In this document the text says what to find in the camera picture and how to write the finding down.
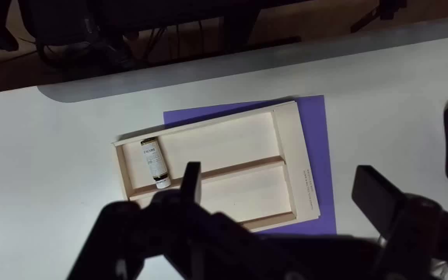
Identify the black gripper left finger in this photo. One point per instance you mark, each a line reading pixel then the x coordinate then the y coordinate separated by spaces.
pixel 192 180

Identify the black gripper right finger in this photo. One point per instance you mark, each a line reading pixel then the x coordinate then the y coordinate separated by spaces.
pixel 377 199

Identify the white tube with black cap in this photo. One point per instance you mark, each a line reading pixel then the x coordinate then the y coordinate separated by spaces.
pixel 155 157

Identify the wooden compartment tray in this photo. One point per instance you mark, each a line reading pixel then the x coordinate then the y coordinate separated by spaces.
pixel 234 140

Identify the purple paper sheet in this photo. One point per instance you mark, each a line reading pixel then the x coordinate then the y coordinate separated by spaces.
pixel 315 129

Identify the black tripod stand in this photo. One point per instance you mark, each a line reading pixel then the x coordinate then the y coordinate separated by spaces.
pixel 385 9

